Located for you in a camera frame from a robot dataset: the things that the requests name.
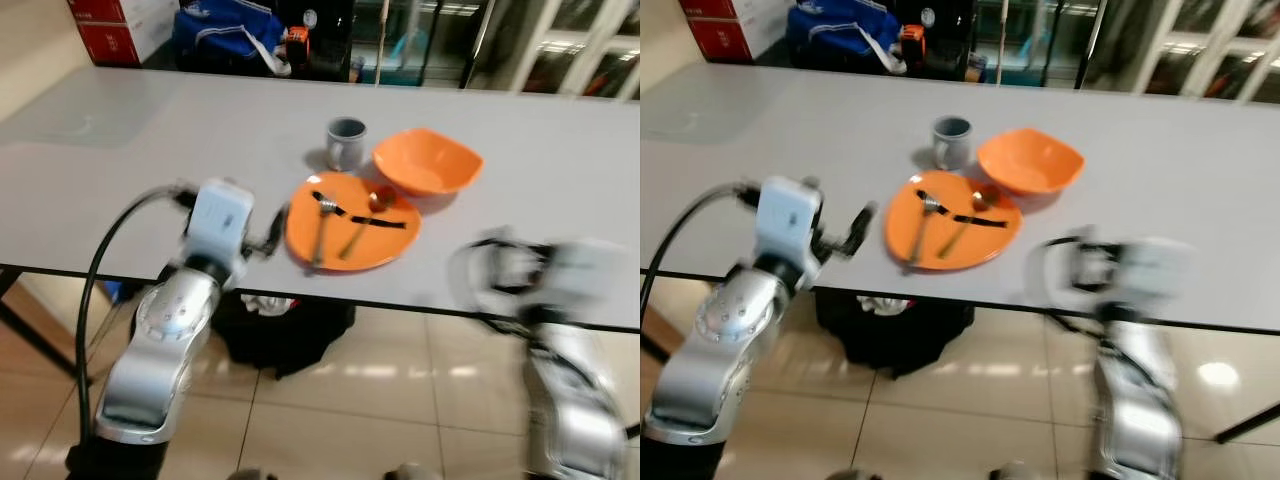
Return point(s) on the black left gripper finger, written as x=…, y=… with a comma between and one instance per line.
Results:
x=862, y=225
x=278, y=225

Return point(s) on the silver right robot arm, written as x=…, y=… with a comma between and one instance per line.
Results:
x=570, y=400
x=1135, y=400

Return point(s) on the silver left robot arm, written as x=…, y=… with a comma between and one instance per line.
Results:
x=165, y=330
x=715, y=335

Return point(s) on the metal fork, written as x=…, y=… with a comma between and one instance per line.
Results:
x=921, y=232
x=322, y=232

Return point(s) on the black bag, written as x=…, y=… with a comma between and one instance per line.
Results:
x=895, y=335
x=285, y=335

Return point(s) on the orange plastic plate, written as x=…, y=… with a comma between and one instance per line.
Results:
x=985, y=245
x=375, y=245

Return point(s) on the grey mug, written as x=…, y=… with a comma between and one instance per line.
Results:
x=950, y=146
x=345, y=148

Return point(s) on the copper coloured spoon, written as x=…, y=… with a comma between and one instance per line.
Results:
x=381, y=200
x=980, y=200

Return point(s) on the orange plastic bowl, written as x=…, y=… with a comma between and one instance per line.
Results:
x=425, y=160
x=1030, y=160

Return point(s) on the black table leg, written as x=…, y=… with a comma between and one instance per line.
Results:
x=1250, y=422
x=35, y=335
x=655, y=347

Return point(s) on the orange and black device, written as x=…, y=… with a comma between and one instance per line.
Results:
x=911, y=46
x=296, y=48

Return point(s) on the wooden stick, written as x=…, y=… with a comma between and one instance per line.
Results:
x=1004, y=40
x=384, y=40

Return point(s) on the grey robot right foot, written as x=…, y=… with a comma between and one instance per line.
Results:
x=1010, y=472
x=408, y=472

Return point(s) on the red cardboard box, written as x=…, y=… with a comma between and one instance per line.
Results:
x=95, y=10
x=708, y=8
x=722, y=40
x=108, y=44

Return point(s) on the white glass door cabinet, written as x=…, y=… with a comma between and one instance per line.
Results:
x=1190, y=45
x=560, y=45

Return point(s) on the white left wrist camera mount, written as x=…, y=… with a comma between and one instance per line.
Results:
x=218, y=220
x=788, y=218

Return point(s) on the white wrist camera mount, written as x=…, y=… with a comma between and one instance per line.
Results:
x=1160, y=266
x=788, y=218
x=218, y=220
x=585, y=268

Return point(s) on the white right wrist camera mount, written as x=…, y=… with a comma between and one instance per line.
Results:
x=1160, y=266
x=585, y=268

